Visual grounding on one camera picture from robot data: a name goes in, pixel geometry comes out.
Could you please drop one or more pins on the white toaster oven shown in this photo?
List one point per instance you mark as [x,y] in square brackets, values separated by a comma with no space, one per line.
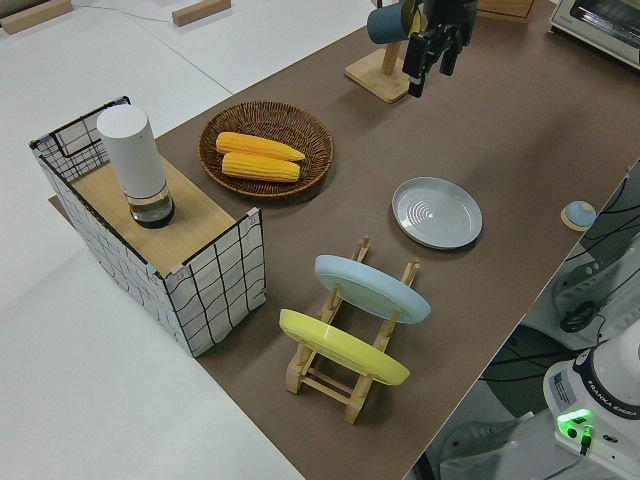
[600,25]

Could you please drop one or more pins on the brown wicker basket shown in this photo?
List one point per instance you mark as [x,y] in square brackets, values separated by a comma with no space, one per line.
[315,135]

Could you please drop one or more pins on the wooden mug tree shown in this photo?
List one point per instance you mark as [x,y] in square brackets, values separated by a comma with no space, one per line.
[375,77]

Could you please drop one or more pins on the wooden plate rack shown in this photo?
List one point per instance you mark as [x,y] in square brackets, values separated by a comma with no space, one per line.
[357,400]

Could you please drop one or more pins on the dark teal mug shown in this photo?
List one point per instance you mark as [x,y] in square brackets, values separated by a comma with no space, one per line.
[387,25]

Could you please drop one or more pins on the yellow plate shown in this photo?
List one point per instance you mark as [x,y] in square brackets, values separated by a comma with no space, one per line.
[340,347]

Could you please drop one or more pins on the wooden board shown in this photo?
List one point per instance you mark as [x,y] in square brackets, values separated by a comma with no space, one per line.
[505,9]

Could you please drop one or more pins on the yellow corn cob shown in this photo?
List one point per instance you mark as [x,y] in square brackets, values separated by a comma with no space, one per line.
[260,167]
[255,145]

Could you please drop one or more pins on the white cylindrical grinder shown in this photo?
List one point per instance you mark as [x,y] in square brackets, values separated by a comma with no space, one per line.
[135,155]

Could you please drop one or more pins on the gray plate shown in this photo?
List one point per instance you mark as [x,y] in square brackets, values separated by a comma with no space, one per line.
[437,212]

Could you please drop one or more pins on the short wooden block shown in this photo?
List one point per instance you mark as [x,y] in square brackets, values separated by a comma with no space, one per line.
[200,11]

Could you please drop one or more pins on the light blue plate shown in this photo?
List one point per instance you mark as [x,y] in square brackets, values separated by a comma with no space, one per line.
[370,287]

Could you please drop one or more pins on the wooden shelf with grid paper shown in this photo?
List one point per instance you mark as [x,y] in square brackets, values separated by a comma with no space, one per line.
[200,225]

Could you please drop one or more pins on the blue dome desk bell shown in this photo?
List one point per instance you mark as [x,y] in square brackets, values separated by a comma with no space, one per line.
[580,214]

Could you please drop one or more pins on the brown table mat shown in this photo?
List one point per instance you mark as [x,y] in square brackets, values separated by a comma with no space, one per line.
[500,125]

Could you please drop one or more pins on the long wooden block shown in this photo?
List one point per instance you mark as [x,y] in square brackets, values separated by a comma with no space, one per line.
[30,15]

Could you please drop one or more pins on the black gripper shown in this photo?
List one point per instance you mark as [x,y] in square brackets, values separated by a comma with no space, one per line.
[450,12]

